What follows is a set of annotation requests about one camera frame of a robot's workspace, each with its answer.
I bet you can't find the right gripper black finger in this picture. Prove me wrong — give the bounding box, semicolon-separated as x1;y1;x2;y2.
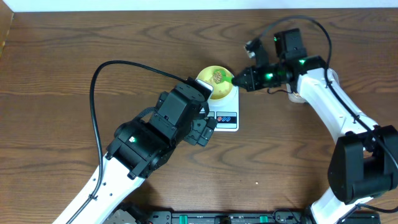
231;79;249;91
232;70;248;82

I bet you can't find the green plastic measuring scoop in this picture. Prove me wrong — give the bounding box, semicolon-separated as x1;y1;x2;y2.
212;69;233;84

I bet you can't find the yellow plastic bowl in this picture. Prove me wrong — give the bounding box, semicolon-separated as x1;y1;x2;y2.
197;65;233;100

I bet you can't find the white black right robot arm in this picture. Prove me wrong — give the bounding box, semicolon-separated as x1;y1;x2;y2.
232;29;397;223

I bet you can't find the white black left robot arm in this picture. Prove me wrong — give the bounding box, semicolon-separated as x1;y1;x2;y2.
55;80;217;223

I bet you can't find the white digital kitchen scale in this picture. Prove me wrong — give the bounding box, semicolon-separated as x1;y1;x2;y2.
208;85;239;132

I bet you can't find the clear container of soybeans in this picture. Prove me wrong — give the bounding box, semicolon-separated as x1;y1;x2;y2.
286;68;340;104

